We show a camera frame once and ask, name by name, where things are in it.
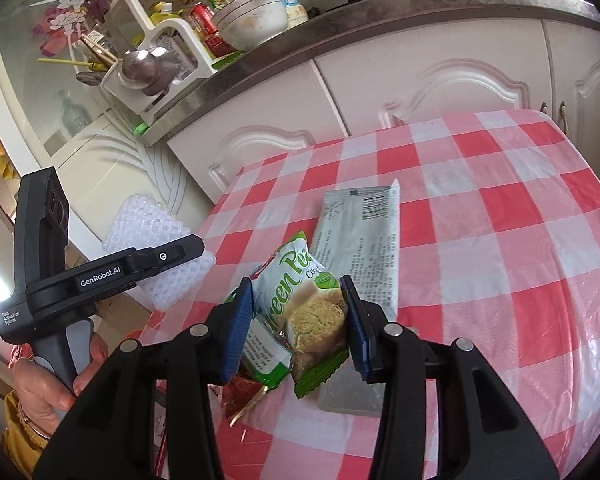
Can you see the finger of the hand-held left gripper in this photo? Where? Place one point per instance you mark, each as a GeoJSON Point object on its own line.
{"type": "Point", "coordinates": [172, 255]}

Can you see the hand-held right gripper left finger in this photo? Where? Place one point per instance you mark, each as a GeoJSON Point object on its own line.
{"type": "Point", "coordinates": [237, 332]}

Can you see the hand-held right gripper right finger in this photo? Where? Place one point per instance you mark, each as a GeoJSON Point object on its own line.
{"type": "Point", "coordinates": [356, 332]}

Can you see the small white foam net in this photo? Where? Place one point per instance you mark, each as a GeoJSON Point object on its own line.
{"type": "Point", "coordinates": [140, 225]}

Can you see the green snack packet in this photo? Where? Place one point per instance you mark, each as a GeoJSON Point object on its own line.
{"type": "Point", "coordinates": [300, 305]}

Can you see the person's left forearm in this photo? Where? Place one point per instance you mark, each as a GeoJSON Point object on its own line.
{"type": "Point", "coordinates": [22, 450]}

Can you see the person's left hand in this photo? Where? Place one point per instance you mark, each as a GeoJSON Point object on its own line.
{"type": "Point", "coordinates": [35, 390]}

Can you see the red foil wrapper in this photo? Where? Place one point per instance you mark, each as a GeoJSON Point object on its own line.
{"type": "Point", "coordinates": [242, 395]}

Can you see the silver foil wrapper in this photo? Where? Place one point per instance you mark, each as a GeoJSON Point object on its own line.
{"type": "Point", "coordinates": [360, 240]}

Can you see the green plastic clip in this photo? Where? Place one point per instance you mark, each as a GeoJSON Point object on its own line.
{"type": "Point", "coordinates": [140, 129]}

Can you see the red checkered tablecloth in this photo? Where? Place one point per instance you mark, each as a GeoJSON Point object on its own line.
{"type": "Point", "coordinates": [480, 240]}

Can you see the cream cabinet door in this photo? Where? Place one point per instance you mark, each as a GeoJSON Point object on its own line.
{"type": "Point", "coordinates": [445, 75]}
{"type": "Point", "coordinates": [585, 75]}
{"type": "Point", "coordinates": [260, 125]}

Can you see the steel ladle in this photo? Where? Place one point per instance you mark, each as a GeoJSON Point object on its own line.
{"type": "Point", "coordinates": [140, 70]}

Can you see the bundle of chopsticks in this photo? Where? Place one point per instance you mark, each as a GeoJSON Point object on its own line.
{"type": "Point", "coordinates": [97, 52]}

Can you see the red can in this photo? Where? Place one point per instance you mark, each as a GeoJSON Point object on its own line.
{"type": "Point", "coordinates": [200, 20]}

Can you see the cream cabinet with glass door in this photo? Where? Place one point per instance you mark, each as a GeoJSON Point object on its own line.
{"type": "Point", "coordinates": [35, 50]}

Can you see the white dish rack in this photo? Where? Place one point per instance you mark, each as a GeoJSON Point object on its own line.
{"type": "Point", "coordinates": [135, 5]}

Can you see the printed white cup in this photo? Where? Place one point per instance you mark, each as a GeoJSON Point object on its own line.
{"type": "Point", "coordinates": [292, 7]}

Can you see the steel-edged kitchen counter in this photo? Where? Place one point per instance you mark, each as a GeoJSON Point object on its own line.
{"type": "Point", "coordinates": [380, 12]}

